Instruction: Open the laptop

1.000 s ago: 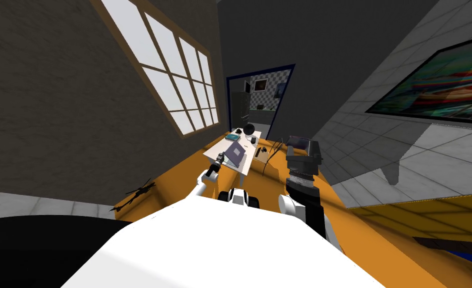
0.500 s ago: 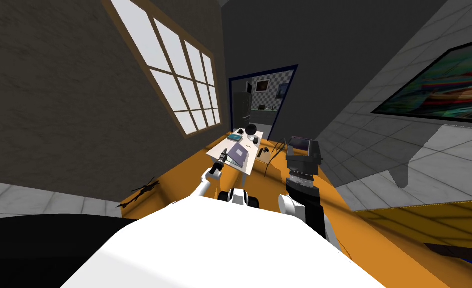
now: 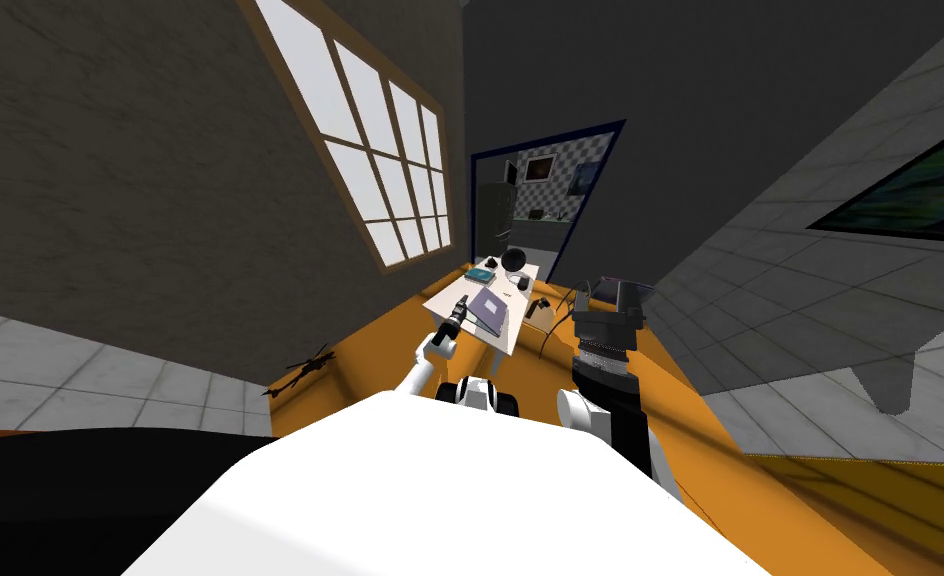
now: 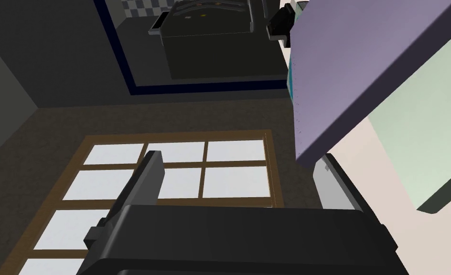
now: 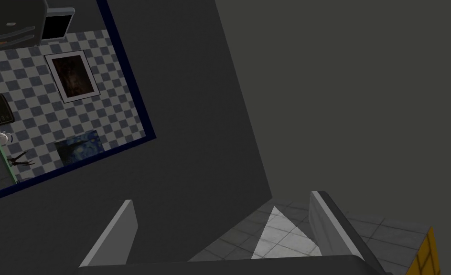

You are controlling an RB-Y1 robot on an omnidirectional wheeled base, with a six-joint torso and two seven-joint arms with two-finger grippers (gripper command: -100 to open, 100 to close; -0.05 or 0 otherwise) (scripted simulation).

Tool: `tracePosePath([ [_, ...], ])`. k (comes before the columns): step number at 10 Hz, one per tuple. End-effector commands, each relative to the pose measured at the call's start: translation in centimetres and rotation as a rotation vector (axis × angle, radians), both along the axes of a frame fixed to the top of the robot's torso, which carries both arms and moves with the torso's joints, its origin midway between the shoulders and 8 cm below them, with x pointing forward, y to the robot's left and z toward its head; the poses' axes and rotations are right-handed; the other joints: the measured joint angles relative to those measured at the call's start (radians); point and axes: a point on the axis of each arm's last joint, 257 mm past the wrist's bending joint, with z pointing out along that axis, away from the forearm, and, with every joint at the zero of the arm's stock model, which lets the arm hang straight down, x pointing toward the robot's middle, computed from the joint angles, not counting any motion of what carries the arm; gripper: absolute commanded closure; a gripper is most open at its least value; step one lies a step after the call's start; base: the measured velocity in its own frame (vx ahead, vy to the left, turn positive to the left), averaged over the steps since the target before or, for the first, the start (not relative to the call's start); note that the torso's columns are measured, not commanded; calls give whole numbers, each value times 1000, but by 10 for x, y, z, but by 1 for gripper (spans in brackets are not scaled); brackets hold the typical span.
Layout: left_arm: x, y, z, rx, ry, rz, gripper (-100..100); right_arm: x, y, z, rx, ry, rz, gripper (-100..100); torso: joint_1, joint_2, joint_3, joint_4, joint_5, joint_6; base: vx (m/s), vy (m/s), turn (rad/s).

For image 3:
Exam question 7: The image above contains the blue wall picture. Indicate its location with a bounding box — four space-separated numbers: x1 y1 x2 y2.
566 159 604 198

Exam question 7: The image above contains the white desk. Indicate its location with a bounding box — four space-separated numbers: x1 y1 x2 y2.
422 254 543 377

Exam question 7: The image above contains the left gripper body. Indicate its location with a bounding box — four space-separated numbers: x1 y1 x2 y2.
430 293 471 350

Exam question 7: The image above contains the brown framed window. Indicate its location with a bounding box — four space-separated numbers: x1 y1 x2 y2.
234 0 459 278

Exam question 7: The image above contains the brown box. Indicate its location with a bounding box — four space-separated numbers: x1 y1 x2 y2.
524 296 558 339

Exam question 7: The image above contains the dark framed wall picture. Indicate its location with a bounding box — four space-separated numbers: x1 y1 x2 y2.
806 114 944 246

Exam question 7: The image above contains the dark grey fridge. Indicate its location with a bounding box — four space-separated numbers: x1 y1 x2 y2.
475 179 515 259

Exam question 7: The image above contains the black toy helicopter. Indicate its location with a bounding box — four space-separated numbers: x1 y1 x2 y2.
260 343 338 400

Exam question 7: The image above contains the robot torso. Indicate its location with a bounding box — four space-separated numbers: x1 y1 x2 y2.
119 374 771 576

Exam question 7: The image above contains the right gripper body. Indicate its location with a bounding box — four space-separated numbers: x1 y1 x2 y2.
571 307 647 354

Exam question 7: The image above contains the purple laptop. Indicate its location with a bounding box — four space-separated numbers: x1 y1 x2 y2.
466 287 514 339

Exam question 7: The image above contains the brown framed wall picture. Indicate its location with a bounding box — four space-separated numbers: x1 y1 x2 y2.
523 153 558 185

